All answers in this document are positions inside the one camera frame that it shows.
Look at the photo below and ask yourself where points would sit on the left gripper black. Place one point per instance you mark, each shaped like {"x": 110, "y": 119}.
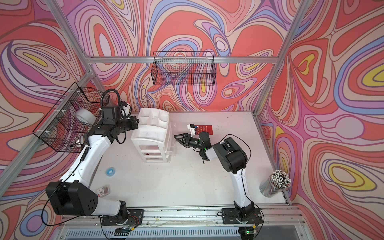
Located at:
{"x": 134, "y": 122}

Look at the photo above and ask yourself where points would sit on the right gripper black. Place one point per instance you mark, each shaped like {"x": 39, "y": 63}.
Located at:
{"x": 187, "y": 138}

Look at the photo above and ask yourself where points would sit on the clear plastic drawer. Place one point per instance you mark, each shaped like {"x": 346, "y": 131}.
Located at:
{"x": 171, "y": 151}

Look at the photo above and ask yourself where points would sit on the red postcard white text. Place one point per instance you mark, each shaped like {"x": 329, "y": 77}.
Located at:
{"x": 204, "y": 128}

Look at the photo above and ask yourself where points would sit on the white plastic drawer organizer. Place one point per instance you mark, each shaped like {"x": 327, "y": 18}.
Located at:
{"x": 153, "y": 135}

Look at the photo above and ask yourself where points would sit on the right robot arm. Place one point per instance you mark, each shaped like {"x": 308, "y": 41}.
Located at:
{"x": 232, "y": 158}

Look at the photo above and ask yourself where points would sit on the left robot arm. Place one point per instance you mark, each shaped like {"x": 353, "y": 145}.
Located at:
{"x": 71, "y": 195}

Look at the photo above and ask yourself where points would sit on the black clip in basket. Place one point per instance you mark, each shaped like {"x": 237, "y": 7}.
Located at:
{"x": 85, "y": 135}

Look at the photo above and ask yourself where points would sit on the white tape roll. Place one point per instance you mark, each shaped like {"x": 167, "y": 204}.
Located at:
{"x": 85, "y": 116}

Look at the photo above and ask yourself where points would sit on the small red patterned card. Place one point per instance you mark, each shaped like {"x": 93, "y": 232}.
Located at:
{"x": 103, "y": 191}

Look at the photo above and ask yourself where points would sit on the cup of white pencils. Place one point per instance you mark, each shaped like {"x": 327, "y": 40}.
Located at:
{"x": 277, "y": 182}

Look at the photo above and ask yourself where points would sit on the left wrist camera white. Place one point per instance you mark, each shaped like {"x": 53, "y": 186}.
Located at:
{"x": 127, "y": 110}

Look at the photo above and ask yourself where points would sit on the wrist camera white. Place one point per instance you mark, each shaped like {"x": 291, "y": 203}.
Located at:
{"x": 127, "y": 110}
{"x": 193, "y": 129}

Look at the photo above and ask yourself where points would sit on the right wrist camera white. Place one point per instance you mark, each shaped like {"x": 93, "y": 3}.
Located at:
{"x": 193, "y": 129}

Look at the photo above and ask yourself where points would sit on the black wire basket left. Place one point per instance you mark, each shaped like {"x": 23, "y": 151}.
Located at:
{"x": 60, "y": 129}

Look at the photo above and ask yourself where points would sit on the black wire basket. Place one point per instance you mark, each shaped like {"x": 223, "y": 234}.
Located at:
{"x": 184, "y": 68}
{"x": 60, "y": 129}

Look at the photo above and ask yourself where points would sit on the black wire basket back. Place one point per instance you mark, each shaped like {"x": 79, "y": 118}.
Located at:
{"x": 184, "y": 68}

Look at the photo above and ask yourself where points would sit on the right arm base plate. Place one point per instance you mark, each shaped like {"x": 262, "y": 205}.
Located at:
{"x": 231, "y": 216}

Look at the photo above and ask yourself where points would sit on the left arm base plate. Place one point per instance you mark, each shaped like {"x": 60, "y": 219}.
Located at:
{"x": 131, "y": 218}

